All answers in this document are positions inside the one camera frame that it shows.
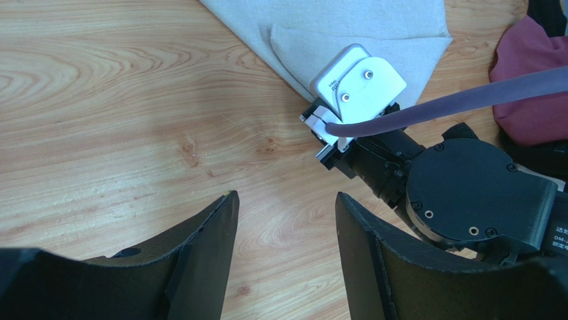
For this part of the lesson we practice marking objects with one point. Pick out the beige linen napkin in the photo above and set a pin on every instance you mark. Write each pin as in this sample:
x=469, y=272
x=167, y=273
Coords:
x=297, y=39

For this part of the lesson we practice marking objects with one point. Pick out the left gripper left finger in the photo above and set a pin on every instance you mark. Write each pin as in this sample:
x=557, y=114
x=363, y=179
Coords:
x=181, y=273

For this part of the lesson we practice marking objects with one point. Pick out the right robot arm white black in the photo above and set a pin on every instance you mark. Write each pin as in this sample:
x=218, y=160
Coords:
x=461, y=193

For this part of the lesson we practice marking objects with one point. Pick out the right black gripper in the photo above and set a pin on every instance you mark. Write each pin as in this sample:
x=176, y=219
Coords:
x=381, y=161

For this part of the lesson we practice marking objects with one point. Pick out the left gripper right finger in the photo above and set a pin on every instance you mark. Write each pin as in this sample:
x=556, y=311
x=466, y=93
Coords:
x=390, y=274

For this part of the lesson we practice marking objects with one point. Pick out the maroon garment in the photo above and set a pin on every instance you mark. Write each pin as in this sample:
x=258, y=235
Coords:
x=532, y=80

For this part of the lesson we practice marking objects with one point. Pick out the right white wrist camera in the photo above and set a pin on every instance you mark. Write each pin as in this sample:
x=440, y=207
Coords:
x=356, y=86

